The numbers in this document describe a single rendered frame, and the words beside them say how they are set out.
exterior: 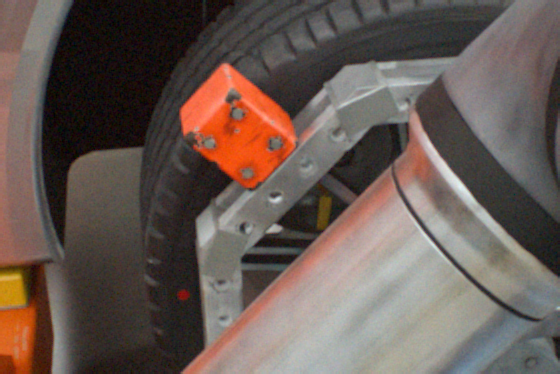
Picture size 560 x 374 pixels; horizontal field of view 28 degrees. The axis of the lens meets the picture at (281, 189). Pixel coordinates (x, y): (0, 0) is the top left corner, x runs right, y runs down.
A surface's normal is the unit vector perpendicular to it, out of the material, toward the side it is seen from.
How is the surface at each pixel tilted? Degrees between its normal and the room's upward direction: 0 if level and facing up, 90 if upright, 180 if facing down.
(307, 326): 57
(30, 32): 90
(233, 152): 90
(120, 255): 0
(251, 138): 90
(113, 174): 0
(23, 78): 90
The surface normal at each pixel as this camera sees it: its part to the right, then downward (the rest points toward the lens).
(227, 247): 0.14, 0.46
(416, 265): -0.47, 0.00
